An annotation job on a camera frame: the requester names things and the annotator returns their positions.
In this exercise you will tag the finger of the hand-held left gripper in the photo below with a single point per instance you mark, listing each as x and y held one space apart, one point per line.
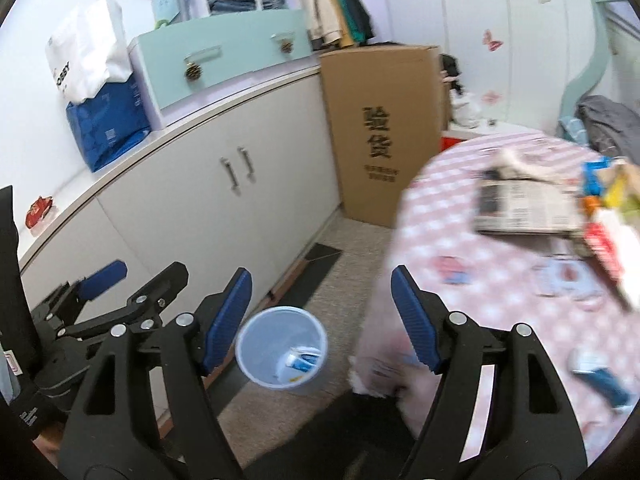
160 285
102 277

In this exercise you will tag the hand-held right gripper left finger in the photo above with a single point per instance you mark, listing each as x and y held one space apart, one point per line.
227 320

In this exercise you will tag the green hanging garment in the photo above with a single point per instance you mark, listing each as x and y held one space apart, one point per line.
352 5

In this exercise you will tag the white crumpled paper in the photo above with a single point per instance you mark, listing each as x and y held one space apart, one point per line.
525 162

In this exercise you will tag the white round waste bin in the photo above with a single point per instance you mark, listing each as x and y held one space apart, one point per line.
260 340

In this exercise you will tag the beige hanging garment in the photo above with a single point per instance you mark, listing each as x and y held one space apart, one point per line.
315 0

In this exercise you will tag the pale pink butterfly sticker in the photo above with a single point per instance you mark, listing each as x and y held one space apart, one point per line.
492 97

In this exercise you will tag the teal drawer unit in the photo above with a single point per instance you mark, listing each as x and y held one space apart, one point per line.
225 65

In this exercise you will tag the white curved cabinet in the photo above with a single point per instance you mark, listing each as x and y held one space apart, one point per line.
200 220

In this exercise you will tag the pine cone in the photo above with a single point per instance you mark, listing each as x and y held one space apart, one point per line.
286 46
192 71

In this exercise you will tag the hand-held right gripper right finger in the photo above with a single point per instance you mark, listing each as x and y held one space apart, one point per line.
415 325

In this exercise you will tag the white toy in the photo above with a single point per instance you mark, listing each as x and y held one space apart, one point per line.
467 107

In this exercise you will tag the blue packet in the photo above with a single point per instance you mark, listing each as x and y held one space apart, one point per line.
595 175

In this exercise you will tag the grey clothing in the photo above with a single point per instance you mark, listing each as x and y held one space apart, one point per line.
610 125

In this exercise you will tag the pink checkered tablecloth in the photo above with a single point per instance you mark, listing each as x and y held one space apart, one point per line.
480 280

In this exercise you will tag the yellow packet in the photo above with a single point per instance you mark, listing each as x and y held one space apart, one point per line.
622 185

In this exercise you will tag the folded newspaper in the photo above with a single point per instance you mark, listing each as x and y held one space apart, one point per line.
530 205

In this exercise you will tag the light blue cloth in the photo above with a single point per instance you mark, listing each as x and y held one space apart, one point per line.
567 127

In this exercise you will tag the dark cloth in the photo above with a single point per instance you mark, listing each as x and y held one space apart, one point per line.
12 270

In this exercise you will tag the blue plastic bag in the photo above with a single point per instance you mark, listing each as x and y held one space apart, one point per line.
107 130

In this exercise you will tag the dark pink butterfly sticker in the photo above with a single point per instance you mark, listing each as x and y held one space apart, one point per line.
491 40

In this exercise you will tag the red white packet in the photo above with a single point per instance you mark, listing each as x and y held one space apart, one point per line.
607 250

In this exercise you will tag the teal curved bed frame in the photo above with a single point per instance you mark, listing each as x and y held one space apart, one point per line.
587 65

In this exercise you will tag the large cardboard box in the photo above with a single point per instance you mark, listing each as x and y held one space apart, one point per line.
385 170

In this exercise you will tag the white plastic bag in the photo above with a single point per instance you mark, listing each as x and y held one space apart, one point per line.
85 50

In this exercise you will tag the blue white wrapper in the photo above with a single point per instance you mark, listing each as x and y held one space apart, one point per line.
302 360

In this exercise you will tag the white wardrobe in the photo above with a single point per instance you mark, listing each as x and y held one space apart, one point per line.
450 10

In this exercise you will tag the small red item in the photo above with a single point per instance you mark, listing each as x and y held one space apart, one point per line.
39 210

